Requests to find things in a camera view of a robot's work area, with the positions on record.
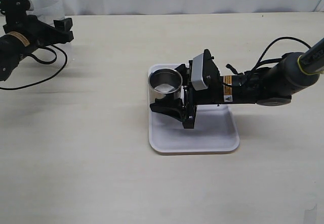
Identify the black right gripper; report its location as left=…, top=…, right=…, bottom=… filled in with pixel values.
left=149, top=49, right=222, bottom=129

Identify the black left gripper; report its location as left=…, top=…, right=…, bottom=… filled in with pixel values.
left=1, top=0, right=73, bottom=54

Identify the stainless steel cup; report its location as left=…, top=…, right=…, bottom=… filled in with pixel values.
left=148, top=67, right=183, bottom=103

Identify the translucent plastic measuring cup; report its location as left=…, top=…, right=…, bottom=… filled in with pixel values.
left=25, top=0, right=75, bottom=61

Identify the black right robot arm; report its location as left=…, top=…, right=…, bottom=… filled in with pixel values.
left=148, top=41, right=323, bottom=129

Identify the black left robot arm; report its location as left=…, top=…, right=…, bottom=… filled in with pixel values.
left=1, top=0, right=64, bottom=81

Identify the white rectangular tray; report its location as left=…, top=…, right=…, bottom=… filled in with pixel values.
left=147, top=63, right=240, bottom=155

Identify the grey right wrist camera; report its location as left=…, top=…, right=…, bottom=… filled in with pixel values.
left=190, top=53, right=210, bottom=91

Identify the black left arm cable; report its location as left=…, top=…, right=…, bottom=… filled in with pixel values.
left=0, top=44, right=69, bottom=91

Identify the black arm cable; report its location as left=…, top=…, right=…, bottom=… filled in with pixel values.
left=226, top=36, right=313, bottom=77
left=0, top=44, right=69, bottom=91

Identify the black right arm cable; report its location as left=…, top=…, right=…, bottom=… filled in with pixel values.
left=226, top=36, right=313, bottom=77

